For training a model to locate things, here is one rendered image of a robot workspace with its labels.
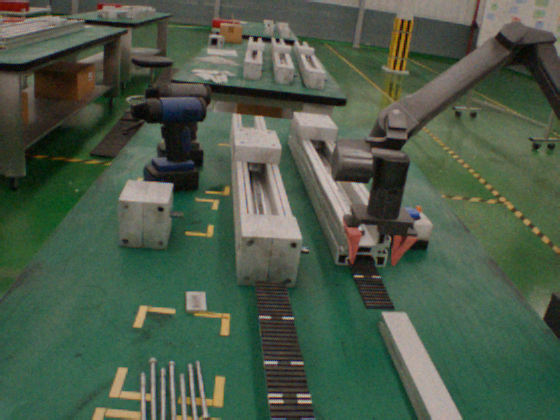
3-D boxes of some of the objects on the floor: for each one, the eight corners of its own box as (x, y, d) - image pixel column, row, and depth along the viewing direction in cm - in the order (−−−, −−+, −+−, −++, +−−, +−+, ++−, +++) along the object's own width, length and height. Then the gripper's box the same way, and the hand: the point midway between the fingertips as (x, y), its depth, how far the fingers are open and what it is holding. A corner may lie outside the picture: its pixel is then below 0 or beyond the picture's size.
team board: (449, 115, 692) (480, -33, 618) (476, 116, 712) (507, -26, 637) (531, 150, 567) (577, -27, 492) (559, 150, 586) (606, -19, 512)
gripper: (358, 187, 84) (343, 271, 90) (428, 193, 86) (409, 274, 92) (349, 173, 90) (335, 252, 96) (415, 179, 92) (398, 255, 98)
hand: (372, 259), depth 94 cm, fingers open, 8 cm apart
